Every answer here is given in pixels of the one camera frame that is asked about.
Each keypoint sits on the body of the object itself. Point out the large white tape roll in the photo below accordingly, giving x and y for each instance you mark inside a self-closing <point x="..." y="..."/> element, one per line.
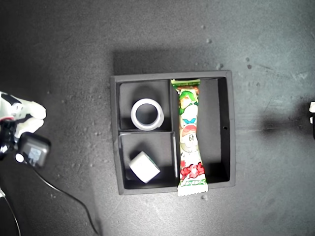
<point x="147" y="127"/>

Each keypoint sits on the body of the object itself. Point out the small white tape roll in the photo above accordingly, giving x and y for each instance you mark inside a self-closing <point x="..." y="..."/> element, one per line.
<point x="144" y="168"/>

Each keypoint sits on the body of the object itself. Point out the green printed snack bar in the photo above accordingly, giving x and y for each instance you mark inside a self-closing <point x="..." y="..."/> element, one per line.
<point x="189" y="137"/>

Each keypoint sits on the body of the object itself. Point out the black compartment tray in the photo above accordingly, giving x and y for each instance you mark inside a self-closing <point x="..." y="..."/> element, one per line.
<point x="211" y="127"/>

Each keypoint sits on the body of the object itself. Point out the small white piece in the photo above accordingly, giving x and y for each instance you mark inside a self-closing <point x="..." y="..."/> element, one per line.
<point x="2" y="193"/>

